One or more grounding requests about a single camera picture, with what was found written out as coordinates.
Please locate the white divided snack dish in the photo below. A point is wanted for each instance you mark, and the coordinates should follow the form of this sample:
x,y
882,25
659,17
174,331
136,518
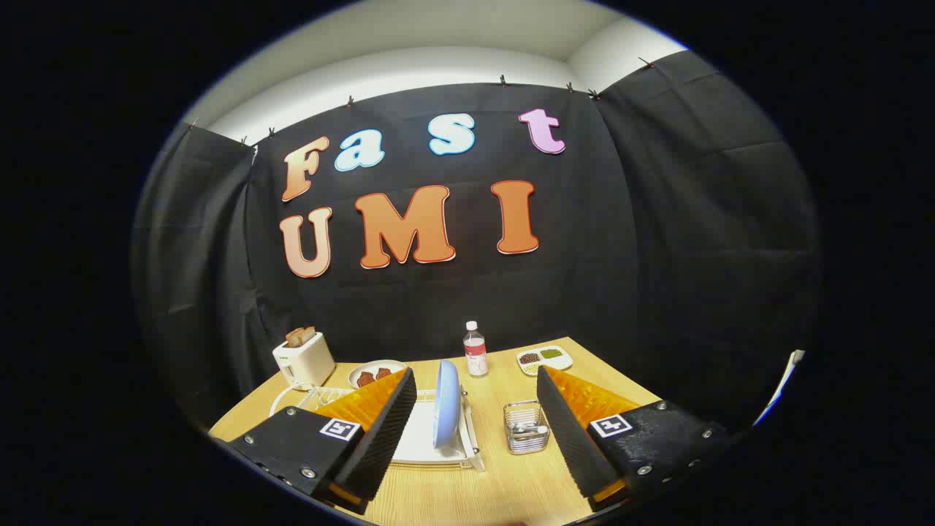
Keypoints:
x,y
562,361

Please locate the clear plastic water bottle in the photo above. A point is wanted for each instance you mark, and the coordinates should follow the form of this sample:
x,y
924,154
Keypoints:
x,y
475,358

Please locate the white plate with food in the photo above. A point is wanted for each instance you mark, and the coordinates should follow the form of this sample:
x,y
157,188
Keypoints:
x,y
391,364

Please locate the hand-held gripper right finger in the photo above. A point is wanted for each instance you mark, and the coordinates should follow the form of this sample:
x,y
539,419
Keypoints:
x,y
570,431

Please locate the metal spoon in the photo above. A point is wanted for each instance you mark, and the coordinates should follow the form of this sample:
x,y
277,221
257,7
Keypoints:
x,y
529,429

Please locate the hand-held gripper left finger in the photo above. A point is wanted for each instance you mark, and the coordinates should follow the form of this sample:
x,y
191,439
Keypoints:
x,y
387,431

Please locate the brown toast slice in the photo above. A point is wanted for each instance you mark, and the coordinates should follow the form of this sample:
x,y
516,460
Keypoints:
x,y
294,337
308,334

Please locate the white toaster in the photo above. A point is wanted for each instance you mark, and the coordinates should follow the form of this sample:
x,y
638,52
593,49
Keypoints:
x,y
307,361

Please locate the blue plate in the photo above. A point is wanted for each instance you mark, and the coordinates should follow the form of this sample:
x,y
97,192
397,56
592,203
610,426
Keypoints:
x,y
446,405

